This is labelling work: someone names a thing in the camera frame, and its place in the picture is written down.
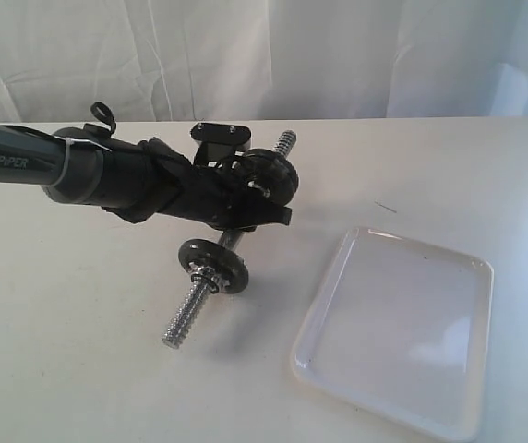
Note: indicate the white cable tie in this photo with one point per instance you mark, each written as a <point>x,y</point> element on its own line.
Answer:
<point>70,143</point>

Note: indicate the chrome threaded dumbbell bar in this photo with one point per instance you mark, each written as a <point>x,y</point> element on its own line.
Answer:
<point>199,292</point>

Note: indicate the black weight plate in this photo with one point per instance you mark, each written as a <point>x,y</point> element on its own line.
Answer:
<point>284,182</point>

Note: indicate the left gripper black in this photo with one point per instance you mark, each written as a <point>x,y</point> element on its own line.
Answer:
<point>216,197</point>

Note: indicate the white backdrop curtain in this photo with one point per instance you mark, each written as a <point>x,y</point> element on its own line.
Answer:
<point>240,60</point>

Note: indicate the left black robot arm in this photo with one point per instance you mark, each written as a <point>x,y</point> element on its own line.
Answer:
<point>124,181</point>

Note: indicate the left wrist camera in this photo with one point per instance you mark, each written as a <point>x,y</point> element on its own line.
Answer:
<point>217,142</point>

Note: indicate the white plastic tray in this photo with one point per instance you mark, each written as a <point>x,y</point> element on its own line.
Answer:
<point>400,328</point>

